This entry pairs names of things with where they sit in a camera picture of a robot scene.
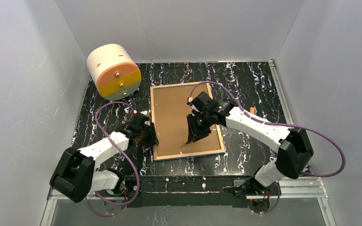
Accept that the blue wooden picture frame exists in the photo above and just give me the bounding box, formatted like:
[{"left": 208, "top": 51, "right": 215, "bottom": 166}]
[{"left": 150, "top": 81, "right": 227, "bottom": 162}]

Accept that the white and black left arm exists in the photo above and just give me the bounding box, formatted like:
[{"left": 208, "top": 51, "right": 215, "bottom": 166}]
[{"left": 49, "top": 111, "right": 158, "bottom": 203}]

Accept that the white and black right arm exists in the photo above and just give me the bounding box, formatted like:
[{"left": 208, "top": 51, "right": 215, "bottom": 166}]
[{"left": 186, "top": 91, "right": 314, "bottom": 192}]

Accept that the white cylindrical drawer box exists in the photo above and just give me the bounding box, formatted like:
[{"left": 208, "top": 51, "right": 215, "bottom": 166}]
[{"left": 86, "top": 44, "right": 142, "bottom": 101}]

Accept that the brown frame backing board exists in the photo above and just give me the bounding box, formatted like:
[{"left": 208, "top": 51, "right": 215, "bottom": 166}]
[{"left": 153, "top": 83, "right": 223, "bottom": 158}]

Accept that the black front mounting rail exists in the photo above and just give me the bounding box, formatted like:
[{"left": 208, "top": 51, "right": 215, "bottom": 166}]
[{"left": 128, "top": 176, "right": 276, "bottom": 208}]

